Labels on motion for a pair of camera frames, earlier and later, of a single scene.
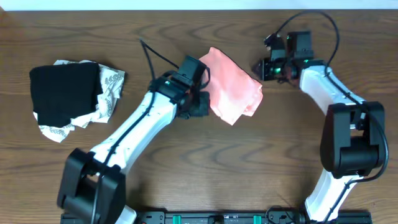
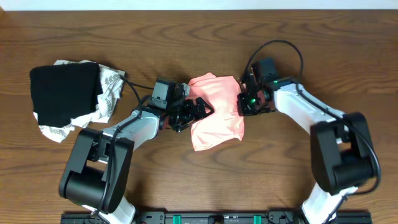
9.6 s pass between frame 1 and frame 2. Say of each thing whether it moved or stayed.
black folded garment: stayed
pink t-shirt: moved
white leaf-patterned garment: stayed
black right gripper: moved
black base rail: stayed
